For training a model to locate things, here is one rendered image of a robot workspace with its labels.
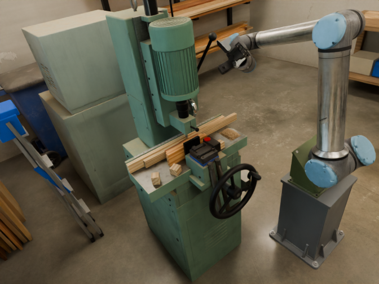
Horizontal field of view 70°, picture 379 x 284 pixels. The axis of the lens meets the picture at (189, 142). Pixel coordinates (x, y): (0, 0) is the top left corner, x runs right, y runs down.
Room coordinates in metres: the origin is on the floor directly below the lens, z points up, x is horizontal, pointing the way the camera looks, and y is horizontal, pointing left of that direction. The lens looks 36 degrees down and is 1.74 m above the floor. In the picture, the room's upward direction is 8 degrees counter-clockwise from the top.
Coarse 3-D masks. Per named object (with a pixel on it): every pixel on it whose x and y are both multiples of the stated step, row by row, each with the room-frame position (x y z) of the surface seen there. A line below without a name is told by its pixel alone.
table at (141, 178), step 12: (216, 132) 1.22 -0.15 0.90; (240, 132) 1.19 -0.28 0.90; (228, 144) 1.10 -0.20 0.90; (240, 144) 1.12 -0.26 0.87; (144, 168) 1.00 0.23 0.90; (156, 168) 0.99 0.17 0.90; (168, 168) 0.98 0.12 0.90; (228, 168) 0.95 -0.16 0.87; (132, 180) 0.98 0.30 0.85; (144, 180) 0.92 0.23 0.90; (168, 180) 0.90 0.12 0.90; (180, 180) 0.92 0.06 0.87; (192, 180) 0.92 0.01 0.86; (144, 192) 0.87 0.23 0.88; (156, 192) 0.85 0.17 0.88; (168, 192) 0.88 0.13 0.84
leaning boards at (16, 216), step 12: (0, 180) 1.81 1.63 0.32; (0, 192) 1.60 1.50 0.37; (0, 204) 1.39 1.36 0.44; (12, 204) 1.62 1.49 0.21; (0, 216) 1.37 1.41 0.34; (12, 216) 1.40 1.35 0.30; (24, 216) 1.66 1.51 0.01; (0, 228) 1.31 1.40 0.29; (12, 228) 1.38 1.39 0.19; (24, 228) 1.42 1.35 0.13; (0, 240) 1.33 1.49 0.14; (12, 240) 1.32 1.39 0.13; (24, 240) 1.39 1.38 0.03; (0, 252) 1.25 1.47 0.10
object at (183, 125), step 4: (172, 112) 1.21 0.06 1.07; (176, 112) 1.20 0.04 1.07; (172, 116) 1.17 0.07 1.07; (176, 116) 1.16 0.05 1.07; (188, 116) 1.14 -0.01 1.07; (192, 116) 1.14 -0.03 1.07; (172, 120) 1.18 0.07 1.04; (176, 120) 1.14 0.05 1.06; (180, 120) 1.12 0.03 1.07; (184, 120) 1.11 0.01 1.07; (188, 120) 1.11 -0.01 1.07; (192, 120) 1.11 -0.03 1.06; (172, 124) 1.18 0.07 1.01; (176, 124) 1.15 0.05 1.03; (180, 124) 1.11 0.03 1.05; (184, 124) 1.09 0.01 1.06; (188, 124) 1.10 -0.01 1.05; (192, 124) 1.11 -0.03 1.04; (180, 128) 1.12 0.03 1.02; (184, 128) 1.09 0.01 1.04; (188, 128) 1.10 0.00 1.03; (192, 128) 1.11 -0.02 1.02; (184, 132) 1.09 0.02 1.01; (188, 132) 1.10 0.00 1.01
